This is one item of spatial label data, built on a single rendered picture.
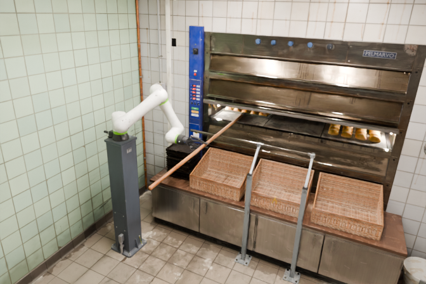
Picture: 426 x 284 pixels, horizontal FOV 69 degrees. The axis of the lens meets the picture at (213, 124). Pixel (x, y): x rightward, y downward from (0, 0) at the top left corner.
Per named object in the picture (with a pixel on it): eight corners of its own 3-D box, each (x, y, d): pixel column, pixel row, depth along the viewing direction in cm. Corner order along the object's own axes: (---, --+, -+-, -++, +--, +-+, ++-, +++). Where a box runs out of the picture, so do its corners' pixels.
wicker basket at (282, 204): (258, 180, 339) (260, 157, 329) (311, 193, 317) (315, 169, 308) (243, 203, 297) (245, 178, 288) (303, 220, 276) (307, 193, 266)
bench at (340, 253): (176, 199, 402) (175, 158, 381) (387, 264, 307) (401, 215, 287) (150, 224, 354) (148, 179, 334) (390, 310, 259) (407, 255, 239)
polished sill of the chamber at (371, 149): (210, 120, 351) (210, 116, 349) (390, 153, 281) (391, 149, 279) (208, 122, 346) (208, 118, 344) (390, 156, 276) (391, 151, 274)
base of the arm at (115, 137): (99, 136, 282) (99, 130, 280) (111, 131, 294) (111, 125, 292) (120, 142, 270) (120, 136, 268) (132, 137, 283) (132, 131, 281)
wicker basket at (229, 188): (208, 168, 362) (209, 146, 353) (255, 179, 340) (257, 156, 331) (188, 187, 321) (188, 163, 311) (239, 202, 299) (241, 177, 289)
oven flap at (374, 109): (208, 95, 334) (212, 77, 334) (397, 124, 265) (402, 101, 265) (206, 95, 330) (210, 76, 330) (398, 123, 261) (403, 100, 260)
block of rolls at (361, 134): (333, 117, 360) (333, 113, 358) (378, 124, 342) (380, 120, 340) (327, 134, 308) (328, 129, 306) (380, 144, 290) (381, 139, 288)
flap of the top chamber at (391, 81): (209, 71, 325) (212, 52, 325) (405, 94, 256) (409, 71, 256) (207, 70, 321) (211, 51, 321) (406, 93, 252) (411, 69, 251)
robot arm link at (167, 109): (154, 106, 282) (163, 104, 276) (161, 99, 290) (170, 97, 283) (173, 137, 299) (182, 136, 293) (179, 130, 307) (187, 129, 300)
